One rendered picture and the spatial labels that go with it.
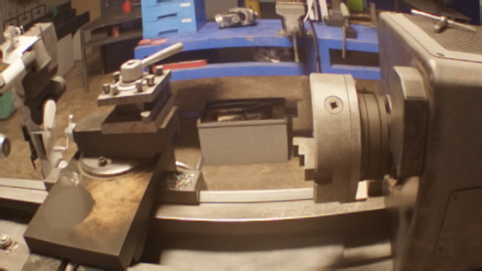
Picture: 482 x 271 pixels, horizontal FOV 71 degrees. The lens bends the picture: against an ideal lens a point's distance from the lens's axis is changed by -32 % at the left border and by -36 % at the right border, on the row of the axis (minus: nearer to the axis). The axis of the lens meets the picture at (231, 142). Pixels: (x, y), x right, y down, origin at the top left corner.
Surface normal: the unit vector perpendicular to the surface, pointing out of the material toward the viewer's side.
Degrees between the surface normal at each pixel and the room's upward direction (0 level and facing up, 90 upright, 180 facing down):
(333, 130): 57
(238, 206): 0
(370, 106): 22
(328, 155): 77
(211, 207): 0
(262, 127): 90
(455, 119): 90
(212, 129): 90
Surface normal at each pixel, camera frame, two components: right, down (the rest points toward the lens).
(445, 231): -0.13, 0.46
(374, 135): -0.16, -0.06
